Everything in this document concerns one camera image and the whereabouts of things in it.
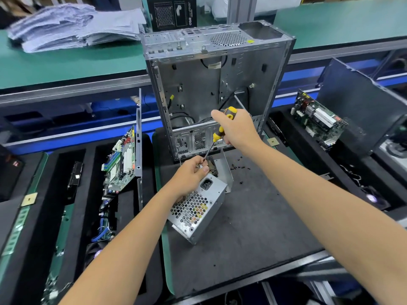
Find large black metal panel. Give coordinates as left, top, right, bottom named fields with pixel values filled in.
left=316, top=58, right=407, bottom=158

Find black rectangular device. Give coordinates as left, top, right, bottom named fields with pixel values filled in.
left=0, top=146, right=25, bottom=202

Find silver metal computer case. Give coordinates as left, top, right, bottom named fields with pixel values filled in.
left=141, top=21, right=296, bottom=161

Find small black lit fan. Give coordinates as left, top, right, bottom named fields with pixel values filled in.
left=359, top=186, right=391, bottom=211

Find person's left forearm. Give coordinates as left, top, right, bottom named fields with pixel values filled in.
left=59, top=190, right=182, bottom=305

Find black foam work mat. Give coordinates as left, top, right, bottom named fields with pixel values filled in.
left=153, top=127, right=326, bottom=299

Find black cardboard box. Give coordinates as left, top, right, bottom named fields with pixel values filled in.
left=146, top=0, right=198, bottom=32

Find silver power supply unit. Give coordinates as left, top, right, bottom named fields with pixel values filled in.
left=167, top=149, right=235, bottom=245

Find stack of grey paper sheets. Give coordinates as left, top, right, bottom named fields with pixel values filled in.
left=8, top=3, right=148, bottom=55

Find small black rectangular component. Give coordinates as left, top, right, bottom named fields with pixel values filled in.
left=67, top=161, right=84, bottom=188

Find green motherboard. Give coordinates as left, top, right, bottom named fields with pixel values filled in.
left=102, top=127, right=139, bottom=196

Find grey metal conveyor rail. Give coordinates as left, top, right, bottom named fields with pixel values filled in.
left=0, top=38, right=407, bottom=111

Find person's left hand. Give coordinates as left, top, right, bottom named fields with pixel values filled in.
left=164, top=155, right=211, bottom=201

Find yellow black handled screwdriver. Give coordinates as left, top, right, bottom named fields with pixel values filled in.
left=201, top=106, right=239, bottom=164

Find person's right forearm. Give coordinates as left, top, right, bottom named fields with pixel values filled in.
left=245, top=139, right=407, bottom=305

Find person's right hand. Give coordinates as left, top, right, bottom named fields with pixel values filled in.
left=210, top=108, right=263, bottom=153

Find long green memory strip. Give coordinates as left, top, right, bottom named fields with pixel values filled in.
left=0, top=152, right=49, bottom=285
left=41, top=203, right=75, bottom=305

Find scattered small black screws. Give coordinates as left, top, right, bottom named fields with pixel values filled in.
left=231, top=162, right=253, bottom=180

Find green conveyor belt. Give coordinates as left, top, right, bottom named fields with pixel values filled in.
left=0, top=0, right=407, bottom=93

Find black foam tray with recess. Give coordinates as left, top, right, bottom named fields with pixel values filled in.
left=264, top=111, right=407, bottom=221

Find grey round metal part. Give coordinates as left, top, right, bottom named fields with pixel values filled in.
left=383, top=139, right=407, bottom=161

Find blue data cables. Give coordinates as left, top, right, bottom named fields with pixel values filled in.
left=92, top=224, right=117, bottom=247

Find green board with white parts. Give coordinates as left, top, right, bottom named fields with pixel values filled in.
left=290, top=90, right=349, bottom=150

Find black foam tray with slots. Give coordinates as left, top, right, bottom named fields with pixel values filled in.
left=0, top=139, right=164, bottom=305

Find grey metal post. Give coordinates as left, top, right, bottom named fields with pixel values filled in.
left=227, top=0, right=258, bottom=26

